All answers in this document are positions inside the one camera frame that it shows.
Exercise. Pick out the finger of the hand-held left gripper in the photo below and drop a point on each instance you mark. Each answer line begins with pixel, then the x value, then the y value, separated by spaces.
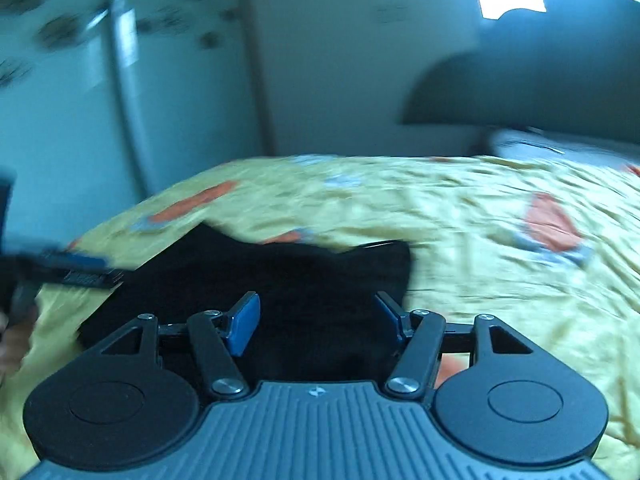
pixel 90 278
pixel 75 259

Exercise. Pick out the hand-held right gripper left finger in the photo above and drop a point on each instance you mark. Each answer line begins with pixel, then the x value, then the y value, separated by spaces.
pixel 244 322

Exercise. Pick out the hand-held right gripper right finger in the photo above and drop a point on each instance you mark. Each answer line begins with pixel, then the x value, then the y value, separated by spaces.
pixel 392 317

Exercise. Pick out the black pants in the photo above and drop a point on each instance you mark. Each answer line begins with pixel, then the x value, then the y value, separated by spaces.
pixel 280 280

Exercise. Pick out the person's left hand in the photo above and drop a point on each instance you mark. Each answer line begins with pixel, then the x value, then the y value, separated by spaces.
pixel 14 345

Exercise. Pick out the yellow printed quilt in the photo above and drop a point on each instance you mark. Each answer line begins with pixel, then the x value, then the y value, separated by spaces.
pixel 475 280

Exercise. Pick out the white wardrobe with stickers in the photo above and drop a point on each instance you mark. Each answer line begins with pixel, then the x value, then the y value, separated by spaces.
pixel 65 100

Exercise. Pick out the dark padded headboard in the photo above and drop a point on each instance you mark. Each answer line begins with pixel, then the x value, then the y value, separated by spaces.
pixel 540 75

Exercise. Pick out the white wall socket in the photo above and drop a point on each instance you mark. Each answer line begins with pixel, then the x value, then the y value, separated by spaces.
pixel 391 13

